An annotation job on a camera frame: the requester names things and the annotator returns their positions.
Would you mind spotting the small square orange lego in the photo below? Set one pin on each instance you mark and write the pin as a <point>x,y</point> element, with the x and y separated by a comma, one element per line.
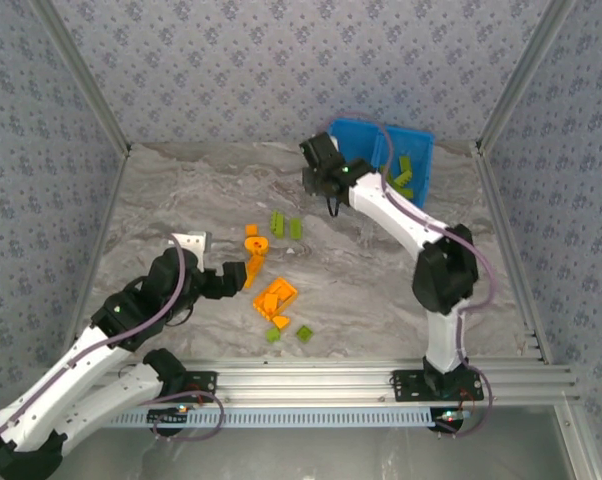
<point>251,230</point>

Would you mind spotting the long studded green lego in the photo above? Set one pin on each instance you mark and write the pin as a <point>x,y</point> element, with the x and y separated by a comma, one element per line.
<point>277,223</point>

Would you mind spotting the large hollow orange lego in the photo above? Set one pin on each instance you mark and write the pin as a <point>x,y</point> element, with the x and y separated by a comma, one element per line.
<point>286,295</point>

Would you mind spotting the orange wedge lego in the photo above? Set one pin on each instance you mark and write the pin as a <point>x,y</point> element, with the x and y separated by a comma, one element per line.
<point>281,321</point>

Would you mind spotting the small square green lego plate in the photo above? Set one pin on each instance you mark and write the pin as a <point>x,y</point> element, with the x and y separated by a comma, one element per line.
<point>305,333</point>

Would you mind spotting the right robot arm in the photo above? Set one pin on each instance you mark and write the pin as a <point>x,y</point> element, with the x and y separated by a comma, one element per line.
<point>446,270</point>

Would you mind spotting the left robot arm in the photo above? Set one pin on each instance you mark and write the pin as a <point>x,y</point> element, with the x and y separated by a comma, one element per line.
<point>56,395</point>

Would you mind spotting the blue two-compartment bin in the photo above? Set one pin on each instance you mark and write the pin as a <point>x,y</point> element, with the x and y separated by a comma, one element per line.
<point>356,140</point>

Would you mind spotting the small black adapter board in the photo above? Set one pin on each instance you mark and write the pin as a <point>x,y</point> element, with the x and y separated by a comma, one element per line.
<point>168,415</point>
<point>451,416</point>

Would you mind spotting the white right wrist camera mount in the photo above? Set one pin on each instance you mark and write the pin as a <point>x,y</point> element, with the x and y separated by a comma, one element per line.
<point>334,140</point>

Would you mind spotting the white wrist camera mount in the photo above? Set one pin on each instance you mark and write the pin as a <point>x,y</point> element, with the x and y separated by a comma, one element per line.
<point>193,242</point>
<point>334,140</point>

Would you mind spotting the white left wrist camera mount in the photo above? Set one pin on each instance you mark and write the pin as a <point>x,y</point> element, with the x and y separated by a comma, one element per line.
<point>193,242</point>

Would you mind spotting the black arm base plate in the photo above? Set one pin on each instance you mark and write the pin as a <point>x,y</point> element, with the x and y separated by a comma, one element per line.
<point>206,385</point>
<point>406,387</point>

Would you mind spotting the aluminium crossbar rail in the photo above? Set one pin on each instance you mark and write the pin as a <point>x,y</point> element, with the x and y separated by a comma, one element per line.
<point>301,380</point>

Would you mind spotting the aluminium frame post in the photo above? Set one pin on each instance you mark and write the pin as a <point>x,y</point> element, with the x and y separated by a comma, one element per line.
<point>523,75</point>
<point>84,75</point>

